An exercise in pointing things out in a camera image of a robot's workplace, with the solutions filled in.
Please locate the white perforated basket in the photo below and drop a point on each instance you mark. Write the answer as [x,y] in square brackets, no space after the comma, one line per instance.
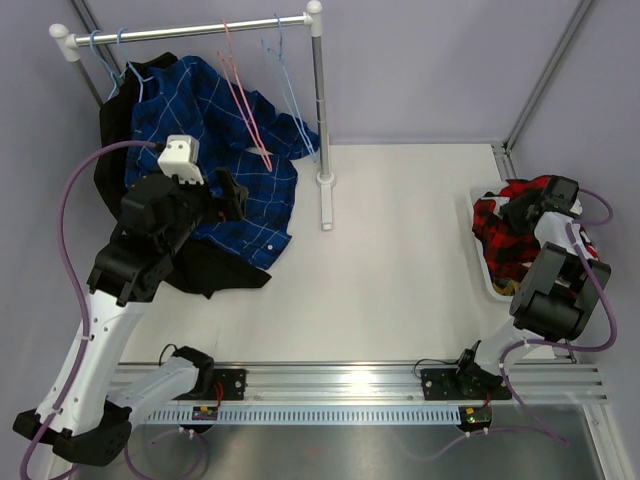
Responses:
[475,193]

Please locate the aluminium mounting rail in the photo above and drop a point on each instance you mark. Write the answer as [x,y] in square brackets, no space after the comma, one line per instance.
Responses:
[396,383]

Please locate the pink wire hanger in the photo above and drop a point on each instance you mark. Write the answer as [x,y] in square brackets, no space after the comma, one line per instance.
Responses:
[234,83]

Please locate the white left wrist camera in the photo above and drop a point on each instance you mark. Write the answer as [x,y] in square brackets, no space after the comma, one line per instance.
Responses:
[179,159]

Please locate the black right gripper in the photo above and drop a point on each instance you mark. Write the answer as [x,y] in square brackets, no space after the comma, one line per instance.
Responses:
[516,207]

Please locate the yellow plaid shirt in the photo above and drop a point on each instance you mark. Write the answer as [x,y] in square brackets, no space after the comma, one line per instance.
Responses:
[506,287]

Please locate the metal clothes rack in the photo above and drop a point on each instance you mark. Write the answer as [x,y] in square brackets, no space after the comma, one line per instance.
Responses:
[69,45]

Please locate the blue hanger on rack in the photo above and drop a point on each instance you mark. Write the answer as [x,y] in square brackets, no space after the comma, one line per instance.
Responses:
[142,80]
[113,75]

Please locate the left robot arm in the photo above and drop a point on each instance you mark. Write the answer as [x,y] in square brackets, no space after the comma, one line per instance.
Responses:
[82,419]

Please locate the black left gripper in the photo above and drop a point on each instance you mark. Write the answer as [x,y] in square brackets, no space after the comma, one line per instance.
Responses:
[230,208]

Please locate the light blue wire hanger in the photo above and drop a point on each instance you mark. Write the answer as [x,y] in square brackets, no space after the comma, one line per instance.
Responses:
[279,68]

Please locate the white slotted cable duct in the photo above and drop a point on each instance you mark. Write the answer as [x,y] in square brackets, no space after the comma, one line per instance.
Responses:
[306,415]

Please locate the black garment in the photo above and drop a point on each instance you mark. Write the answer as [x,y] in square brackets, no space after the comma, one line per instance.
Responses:
[200,270]

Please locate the blue plaid shirt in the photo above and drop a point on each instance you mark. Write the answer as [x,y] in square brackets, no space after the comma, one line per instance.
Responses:
[190,97]

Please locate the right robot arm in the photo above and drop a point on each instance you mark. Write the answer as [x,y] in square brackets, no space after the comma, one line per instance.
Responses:
[556,299]

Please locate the red black checked shirt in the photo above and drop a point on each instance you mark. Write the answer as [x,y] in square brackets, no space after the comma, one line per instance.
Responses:
[509,250]

